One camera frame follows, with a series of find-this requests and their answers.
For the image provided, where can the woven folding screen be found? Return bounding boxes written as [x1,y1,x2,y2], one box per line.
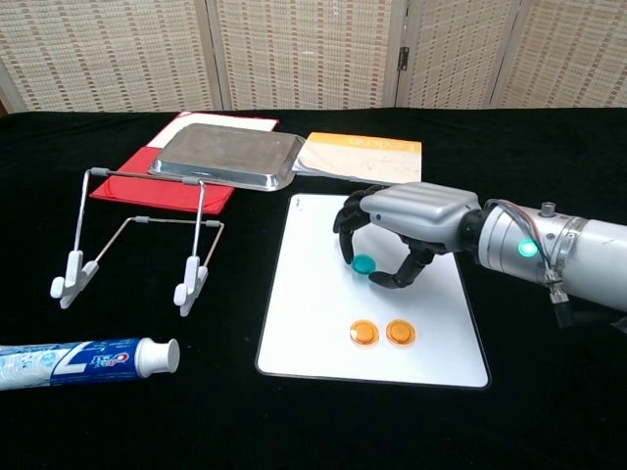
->
[0,0,627,115]

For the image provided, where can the multicolour wrist cable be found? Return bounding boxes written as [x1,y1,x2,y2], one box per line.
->
[499,201,574,329]

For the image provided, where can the orange and white notebook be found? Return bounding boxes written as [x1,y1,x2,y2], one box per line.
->
[292,131,423,188]

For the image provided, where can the white magnetic board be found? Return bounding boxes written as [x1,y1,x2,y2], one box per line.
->
[255,193,491,390]

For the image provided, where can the red paper folder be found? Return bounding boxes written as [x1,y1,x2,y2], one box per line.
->
[90,111,280,215]

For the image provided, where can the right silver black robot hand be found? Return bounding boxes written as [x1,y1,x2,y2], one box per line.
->
[332,181,484,289]

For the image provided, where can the stainless steel tray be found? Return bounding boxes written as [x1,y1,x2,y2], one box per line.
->
[147,122,308,193]

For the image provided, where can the white wire book stand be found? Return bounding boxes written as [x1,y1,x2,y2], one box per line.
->
[49,166,225,318]

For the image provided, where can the blue white toothpaste tube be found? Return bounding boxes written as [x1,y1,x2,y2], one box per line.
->
[0,337,181,392]

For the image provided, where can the black tablecloth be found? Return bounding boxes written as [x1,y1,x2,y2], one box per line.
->
[0,107,627,470]

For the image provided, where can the orange disc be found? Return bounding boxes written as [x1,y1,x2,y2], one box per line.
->
[349,319,380,348]
[385,319,416,348]

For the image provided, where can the white paper sheet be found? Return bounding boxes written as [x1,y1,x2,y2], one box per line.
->
[146,112,278,148]

